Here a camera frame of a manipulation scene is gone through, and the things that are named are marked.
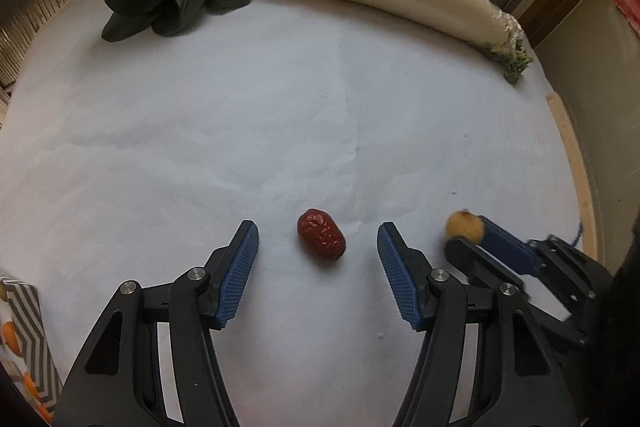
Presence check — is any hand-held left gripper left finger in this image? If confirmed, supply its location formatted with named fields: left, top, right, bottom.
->
left=52, top=220, right=261, bottom=427

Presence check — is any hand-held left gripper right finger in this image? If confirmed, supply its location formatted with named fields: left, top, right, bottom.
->
left=376, top=222, right=581, bottom=427

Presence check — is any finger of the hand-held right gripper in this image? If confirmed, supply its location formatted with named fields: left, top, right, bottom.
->
left=477, top=216, right=551, bottom=278
left=444, top=238, right=531, bottom=303

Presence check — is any brown longan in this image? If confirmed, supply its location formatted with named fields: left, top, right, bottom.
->
left=446, top=210, right=485, bottom=244

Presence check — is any red jujube date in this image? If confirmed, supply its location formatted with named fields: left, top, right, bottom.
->
left=297, top=208, right=347, bottom=262

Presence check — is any striped cardboard tray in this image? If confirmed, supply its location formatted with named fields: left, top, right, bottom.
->
left=0, top=274, right=63, bottom=427

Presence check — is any wooden table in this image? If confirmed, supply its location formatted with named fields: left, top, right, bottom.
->
left=545, top=92, right=598, bottom=248

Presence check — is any white tablecloth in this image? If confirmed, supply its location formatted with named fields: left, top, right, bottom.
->
left=0, top=0, right=591, bottom=427

